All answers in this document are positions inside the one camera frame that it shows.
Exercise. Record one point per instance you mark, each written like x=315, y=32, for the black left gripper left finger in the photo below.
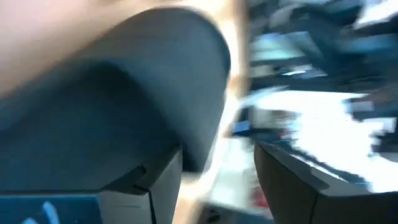
x=155, y=199

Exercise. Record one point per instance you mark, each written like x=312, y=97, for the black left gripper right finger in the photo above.
x=295, y=199

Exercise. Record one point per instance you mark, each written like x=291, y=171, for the black rubber slide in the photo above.
x=124, y=93

